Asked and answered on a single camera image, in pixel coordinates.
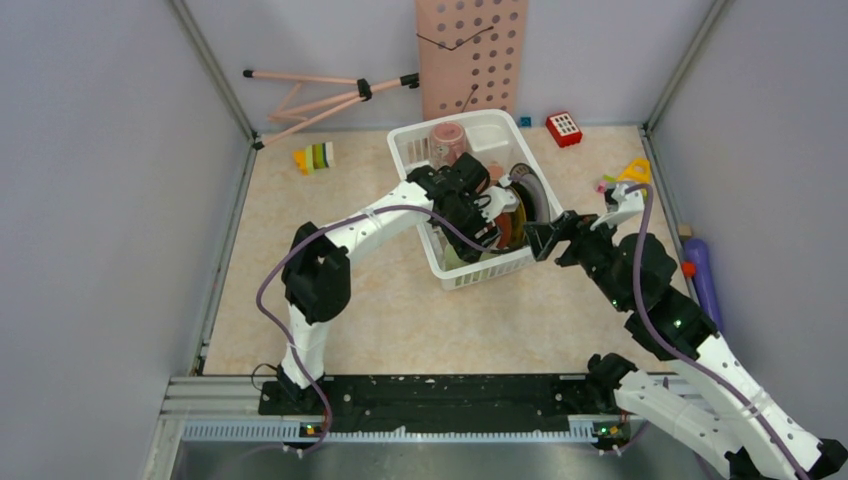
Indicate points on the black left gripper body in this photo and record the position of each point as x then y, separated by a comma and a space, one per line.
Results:
470, 216

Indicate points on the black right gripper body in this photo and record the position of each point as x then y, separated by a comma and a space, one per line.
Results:
586, 245

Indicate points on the pink ghost mug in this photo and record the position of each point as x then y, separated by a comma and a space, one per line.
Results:
447, 141

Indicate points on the orange saucer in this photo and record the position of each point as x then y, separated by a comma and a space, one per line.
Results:
504, 223

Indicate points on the orange white mug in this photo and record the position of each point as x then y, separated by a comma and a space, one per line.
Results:
496, 172

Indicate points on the green mug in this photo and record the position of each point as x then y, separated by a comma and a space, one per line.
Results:
452, 260

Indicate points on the black plate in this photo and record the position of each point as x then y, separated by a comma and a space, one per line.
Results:
517, 220

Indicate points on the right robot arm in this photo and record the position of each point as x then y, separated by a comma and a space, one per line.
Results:
738, 428

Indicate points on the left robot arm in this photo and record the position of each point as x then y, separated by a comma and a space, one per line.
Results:
317, 272

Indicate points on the white plastic dish rack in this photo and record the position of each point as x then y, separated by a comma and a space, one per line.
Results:
493, 138

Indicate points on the yellow green toy triangle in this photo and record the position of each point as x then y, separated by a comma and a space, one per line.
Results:
638, 171

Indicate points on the small wooden block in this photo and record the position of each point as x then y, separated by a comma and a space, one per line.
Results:
685, 232

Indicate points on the red toy block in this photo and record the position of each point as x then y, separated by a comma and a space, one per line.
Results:
563, 129

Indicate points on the striped toy block stack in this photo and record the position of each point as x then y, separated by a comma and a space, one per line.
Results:
314, 158

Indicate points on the pink perforated board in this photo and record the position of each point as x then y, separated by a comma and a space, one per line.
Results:
470, 54

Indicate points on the pink tripod stand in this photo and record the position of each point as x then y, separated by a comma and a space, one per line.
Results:
307, 114

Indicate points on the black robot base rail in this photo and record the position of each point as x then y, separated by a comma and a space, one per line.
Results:
475, 407

